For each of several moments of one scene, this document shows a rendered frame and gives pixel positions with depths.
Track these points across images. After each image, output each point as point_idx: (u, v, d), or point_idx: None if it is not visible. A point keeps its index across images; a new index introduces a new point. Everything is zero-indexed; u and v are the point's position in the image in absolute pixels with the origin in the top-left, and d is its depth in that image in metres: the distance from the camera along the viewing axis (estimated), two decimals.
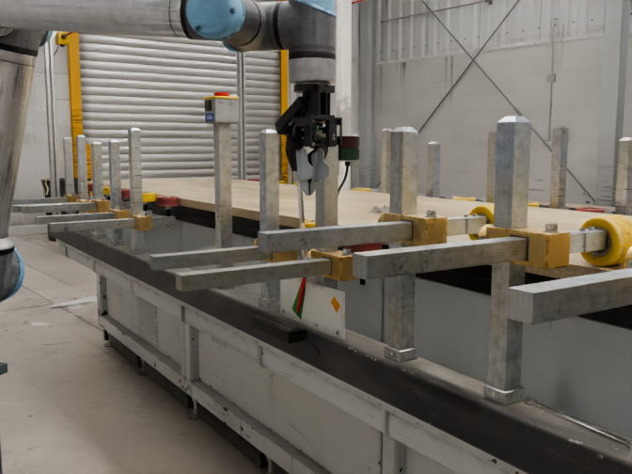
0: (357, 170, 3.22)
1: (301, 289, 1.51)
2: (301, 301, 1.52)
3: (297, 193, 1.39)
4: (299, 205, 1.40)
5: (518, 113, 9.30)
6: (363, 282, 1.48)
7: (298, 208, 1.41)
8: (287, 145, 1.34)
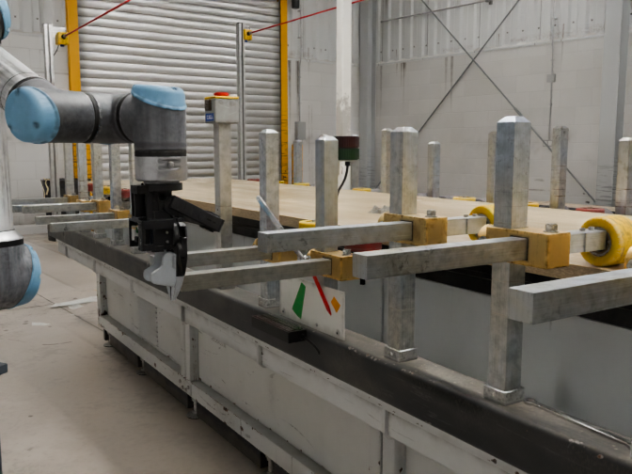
0: (357, 170, 3.22)
1: (319, 289, 1.45)
2: (325, 298, 1.44)
3: (260, 205, 1.53)
4: (267, 213, 1.52)
5: (518, 113, 9.30)
6: (363, 282, 1.48)
7: (269, 217, 1.52)
8: None
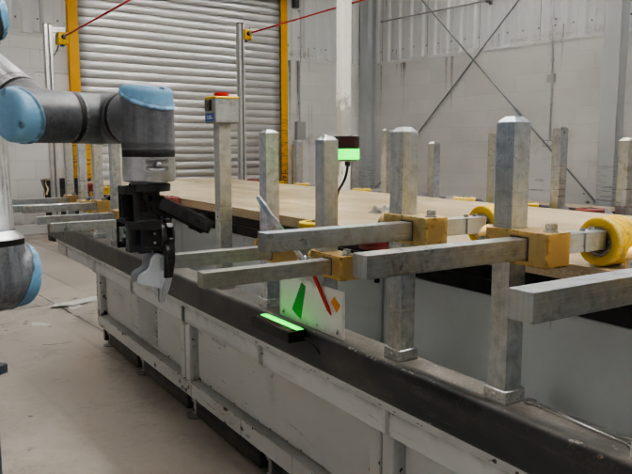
0: (357, 170, 3.22)
1: (319, 289, 1.45)
2: (325, 298, 1.44)
3: (260, 205, 1.53)
4: (267, 213, 1.52)
5: (518, 113, 9.30)
6: (377, 280, 1.50)
7: (269, 217, 1.52)
8: None
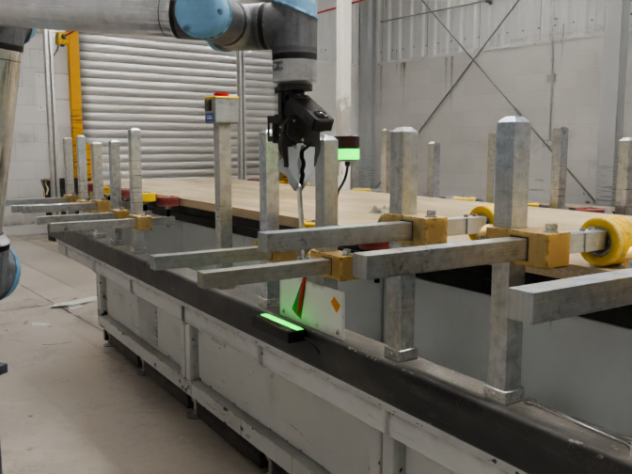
0: (357, 170, 3.22)
1: (301, 289, 1.51)
2: (302, 301, 1.52)
3: (296, 192, 1.40)
4: (298, 204, 1.41)
5: (518, 113, 9.30)
6: (377, 280, 1.50)
7: (297, 208, 1.42)
8: (319, 141, 1.41)
